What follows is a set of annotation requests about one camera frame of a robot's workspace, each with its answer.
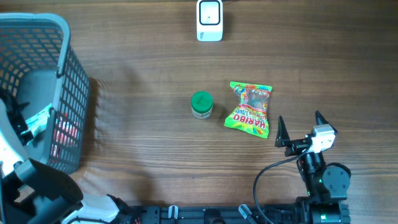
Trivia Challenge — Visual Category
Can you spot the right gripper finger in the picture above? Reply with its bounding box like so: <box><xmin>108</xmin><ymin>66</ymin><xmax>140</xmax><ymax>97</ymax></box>
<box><xmin>275</xmin><ymin>116</ymin><xmax>290</xmax><ymax>147</ymax></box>
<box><xmin>315</xmin><ymin>110</ymin><xmax>338</xmax><ymax>134</ymax></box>

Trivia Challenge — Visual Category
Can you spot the green Haribo gummy bag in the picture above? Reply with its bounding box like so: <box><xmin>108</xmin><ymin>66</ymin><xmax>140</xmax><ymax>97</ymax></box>
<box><xmin>224</xmin><ymin>82</ymin><xmax>272</xmax><ymax>139</ymax></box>

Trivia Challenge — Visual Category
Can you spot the green lid jar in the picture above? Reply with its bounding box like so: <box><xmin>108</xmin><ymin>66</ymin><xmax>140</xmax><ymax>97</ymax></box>
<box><xmin>191</xmin><ymin>91</ymin><xmax>213</xmax><ymax>119</ymax></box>

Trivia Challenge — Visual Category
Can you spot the small red white carton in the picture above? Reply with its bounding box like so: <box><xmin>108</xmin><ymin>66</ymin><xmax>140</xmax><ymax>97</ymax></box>
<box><xmin>52</xmin><ymin>116</ymin><xmax>78</xmax><ymax>157</ymax></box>

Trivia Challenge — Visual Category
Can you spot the teal tissue wipes pack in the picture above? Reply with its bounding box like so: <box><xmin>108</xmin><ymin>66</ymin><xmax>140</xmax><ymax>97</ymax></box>
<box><xmin>25</xmin><ymin>103</ymin><xmax>52</xmax><ymax>137</ymax></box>

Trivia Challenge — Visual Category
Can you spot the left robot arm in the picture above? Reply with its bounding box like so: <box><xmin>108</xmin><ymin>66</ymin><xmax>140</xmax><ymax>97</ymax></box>
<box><xmin>1</xmin><ymin>90</ymin><xmax>131</xmax><ymax>223</ymax></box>

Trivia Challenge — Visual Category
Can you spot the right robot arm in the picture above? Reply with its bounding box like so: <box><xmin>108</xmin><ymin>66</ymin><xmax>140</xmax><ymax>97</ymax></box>
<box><xmin>275</xmin><ymin>111</ymin><xmax>351</xmax><ymax>223</ymax></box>

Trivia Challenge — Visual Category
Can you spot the white barcode scanner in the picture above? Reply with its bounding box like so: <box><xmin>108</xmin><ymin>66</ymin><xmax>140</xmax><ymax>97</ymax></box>
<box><xmin>196</xmin><ymin>0</ymin><xmax>223</xmax><ymax>42</ymax></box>

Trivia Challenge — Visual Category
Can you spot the grey plastic shopping basket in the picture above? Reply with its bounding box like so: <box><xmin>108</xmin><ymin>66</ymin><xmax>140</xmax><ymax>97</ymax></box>
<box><xmin>1</xmin><ymin>13</ymin><xmax>91</xmax><ymax>174</ymax></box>

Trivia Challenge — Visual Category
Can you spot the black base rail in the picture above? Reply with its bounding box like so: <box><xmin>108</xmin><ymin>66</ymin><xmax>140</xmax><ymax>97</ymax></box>
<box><xmin>131</xmin><ymin>203</ymin><xmax>351</xmax><ymax>224</ymax></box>

